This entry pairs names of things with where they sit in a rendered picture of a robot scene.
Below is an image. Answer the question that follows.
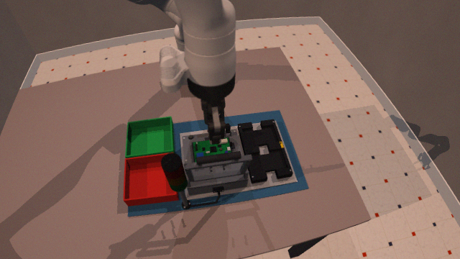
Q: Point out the green bin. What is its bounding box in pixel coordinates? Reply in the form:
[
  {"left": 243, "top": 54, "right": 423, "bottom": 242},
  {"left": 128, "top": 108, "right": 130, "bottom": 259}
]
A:
[{"left": 125, "top": 117, "right": 175, "bottom": 158}]

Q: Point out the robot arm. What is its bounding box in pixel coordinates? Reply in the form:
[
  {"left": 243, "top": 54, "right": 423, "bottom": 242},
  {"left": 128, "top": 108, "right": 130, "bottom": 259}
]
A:
[{"left": 128, "top": 0, "right": 236, "bottom": 94}]

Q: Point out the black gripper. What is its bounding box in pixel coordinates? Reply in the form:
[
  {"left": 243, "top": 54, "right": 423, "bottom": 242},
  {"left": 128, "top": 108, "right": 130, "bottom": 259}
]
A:
[{"left": 187, "top": 71, "right": 236, "bottom": 145}]

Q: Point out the red open-top bin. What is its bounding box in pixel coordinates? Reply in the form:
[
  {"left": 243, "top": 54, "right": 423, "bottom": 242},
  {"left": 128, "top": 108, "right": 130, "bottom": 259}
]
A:
[{"left": 124, "top": 153, "right": 179, "bottom": 206}]

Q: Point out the green circuit board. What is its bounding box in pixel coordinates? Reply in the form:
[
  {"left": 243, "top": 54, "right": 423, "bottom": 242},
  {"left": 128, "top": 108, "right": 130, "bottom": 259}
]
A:
[{"left": 193, "top": 137, "right": 231, "bottom": 162}]

